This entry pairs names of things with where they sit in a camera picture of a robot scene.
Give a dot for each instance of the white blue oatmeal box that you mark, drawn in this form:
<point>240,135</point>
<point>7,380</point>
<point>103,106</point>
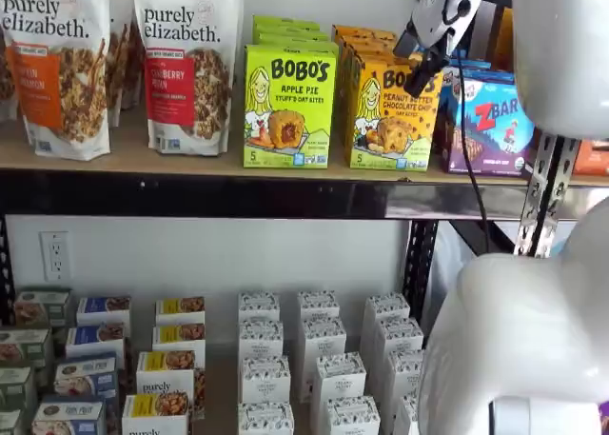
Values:
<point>95,342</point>
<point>85,378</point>
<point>69,418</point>
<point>102,311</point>

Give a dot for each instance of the white wall outlet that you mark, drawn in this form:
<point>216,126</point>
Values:
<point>55,256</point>

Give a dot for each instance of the blue Zbar box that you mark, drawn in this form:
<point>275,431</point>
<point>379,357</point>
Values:
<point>476,65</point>
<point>495,135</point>

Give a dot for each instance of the purple snack box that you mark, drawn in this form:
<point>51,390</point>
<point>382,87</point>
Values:
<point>604,421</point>

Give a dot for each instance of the metal and wood shelf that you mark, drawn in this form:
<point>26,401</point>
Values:
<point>238,194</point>

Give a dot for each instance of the green Bobo's apple pie box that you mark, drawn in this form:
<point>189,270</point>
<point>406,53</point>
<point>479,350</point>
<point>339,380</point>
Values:
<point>290,121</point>
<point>309,45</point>
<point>290,35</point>
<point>285,22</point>

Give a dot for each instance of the white carton boxes group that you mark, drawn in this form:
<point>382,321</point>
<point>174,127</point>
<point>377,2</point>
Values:
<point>221,382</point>

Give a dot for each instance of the white granola bag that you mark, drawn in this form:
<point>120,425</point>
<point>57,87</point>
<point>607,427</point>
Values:
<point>121,64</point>
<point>5,73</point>

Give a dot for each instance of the white patterned carton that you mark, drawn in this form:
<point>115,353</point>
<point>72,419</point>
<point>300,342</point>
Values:
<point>265,421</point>
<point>406,416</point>
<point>404,373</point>
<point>264,380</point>
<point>340,378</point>
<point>352,418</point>
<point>259,306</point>
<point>261,340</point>
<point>386,306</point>
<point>399,337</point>
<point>318,305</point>
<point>323,340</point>

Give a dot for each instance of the wooden shelf board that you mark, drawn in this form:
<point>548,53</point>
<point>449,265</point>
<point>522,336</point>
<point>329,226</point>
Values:
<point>133,161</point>
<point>592,180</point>

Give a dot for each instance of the green oatmeal box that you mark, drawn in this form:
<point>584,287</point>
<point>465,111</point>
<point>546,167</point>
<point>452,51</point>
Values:
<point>24,351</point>
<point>40,309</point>
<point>10,423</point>
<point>16,389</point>

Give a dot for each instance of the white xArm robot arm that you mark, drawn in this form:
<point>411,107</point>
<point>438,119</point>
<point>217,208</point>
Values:
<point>523,335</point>

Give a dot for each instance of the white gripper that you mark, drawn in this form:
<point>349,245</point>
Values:
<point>428,16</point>

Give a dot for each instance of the white yellow granola box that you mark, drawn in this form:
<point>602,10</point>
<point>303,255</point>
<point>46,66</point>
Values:
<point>164,378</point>
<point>178,340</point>
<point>181,311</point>
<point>154,418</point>

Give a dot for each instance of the orange label granola bag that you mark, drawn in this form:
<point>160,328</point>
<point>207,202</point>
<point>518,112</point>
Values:
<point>57,73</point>

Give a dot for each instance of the orange Bobo's peanut butter box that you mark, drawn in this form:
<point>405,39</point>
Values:
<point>361,42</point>
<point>366,53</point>
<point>361,30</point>
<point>380,135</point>

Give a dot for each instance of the black metal shelf frame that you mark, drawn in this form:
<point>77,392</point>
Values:
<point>595,204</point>

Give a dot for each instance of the red label granola bag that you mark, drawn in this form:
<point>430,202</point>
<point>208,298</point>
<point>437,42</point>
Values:
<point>185,73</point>

